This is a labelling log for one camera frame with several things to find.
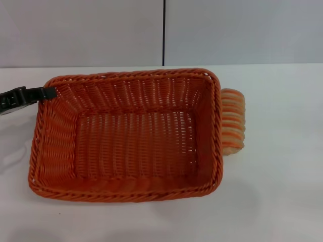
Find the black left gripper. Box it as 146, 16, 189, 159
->
0, 86, 57, 116

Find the orange woven plastic basket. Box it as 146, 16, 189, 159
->
28, 67, 223, 204

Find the orange striped bread roll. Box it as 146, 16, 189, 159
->
221, 88, 246, 155

